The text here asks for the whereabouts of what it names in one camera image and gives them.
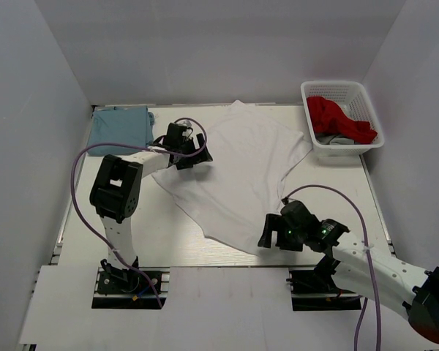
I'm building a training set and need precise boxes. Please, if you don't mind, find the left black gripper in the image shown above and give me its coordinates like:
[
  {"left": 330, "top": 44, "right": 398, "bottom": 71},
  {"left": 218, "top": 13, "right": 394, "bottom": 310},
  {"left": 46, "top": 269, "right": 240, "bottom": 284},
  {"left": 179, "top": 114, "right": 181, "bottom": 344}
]
[{"left": 176, "top": 133, "right": 211, "bottom": 170}]

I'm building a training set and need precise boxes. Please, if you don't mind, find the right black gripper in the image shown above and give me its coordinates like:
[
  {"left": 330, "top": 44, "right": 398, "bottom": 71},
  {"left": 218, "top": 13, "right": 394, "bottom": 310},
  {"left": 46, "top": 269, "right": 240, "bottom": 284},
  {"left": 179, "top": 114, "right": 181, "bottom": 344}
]
[{"left": 258, "top": 213, "right": 307, "bottom": 252}]

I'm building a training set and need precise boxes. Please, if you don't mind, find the white t-shirt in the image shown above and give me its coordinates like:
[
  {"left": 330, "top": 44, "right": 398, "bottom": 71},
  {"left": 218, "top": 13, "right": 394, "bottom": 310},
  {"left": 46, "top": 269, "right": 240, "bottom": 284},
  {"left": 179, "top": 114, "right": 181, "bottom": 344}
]
[{"left": 153, "top": 101, "right": 312, "bottom": 255}]

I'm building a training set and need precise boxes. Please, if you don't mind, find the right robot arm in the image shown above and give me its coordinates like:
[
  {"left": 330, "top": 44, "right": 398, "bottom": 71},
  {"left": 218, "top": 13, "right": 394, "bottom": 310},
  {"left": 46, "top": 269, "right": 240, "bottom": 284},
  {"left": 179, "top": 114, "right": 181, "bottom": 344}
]
[{"left": 258, "top": 200, "right": 439, "bottom": 344}]

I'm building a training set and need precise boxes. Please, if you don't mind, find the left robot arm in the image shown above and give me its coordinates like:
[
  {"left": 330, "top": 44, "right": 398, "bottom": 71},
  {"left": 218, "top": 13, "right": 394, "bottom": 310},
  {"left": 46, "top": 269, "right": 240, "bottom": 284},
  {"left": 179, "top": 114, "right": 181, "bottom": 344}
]
[{"left": 89, "top": 118, "right": 213, "bottom": 292}]

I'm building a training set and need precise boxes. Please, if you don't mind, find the folded light blue t-shirt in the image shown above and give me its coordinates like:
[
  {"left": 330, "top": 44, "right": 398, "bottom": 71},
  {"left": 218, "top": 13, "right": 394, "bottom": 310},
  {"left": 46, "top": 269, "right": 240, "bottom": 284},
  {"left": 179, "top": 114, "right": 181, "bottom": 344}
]
[{"left": 87, "top": 106, "right": 154, "bottom": 147}]

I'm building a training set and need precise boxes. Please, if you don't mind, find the red t-shirt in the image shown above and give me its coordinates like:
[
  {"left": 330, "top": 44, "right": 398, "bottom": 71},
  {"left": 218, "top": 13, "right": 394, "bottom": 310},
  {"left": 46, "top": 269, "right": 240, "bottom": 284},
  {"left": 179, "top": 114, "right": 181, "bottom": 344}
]
[{"left": 307, "top": 97, "right": 378, "bottom": 144}]

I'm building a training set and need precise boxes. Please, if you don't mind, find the white plastic basket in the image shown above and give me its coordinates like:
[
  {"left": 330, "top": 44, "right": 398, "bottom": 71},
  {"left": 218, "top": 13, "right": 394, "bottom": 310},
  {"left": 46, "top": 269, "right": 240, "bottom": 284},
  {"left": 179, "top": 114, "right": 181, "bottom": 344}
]
[{"left": 301, "top": 80, "right": 385, "bottom": 156}]

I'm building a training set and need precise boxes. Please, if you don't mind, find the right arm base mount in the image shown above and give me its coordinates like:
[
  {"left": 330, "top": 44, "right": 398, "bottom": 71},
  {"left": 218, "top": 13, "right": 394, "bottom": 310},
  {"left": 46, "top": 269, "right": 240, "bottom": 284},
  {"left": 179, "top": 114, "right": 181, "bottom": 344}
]
[{"left": 286, "top": 257, "right": 361, "bottom": 312}]

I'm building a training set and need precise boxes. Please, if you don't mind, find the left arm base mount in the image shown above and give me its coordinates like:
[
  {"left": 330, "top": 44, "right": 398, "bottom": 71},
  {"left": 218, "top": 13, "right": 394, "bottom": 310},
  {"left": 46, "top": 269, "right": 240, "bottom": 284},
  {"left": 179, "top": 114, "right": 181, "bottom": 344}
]
[{"left": 91, "top": 259, "right": 170, "bottom": 310}]

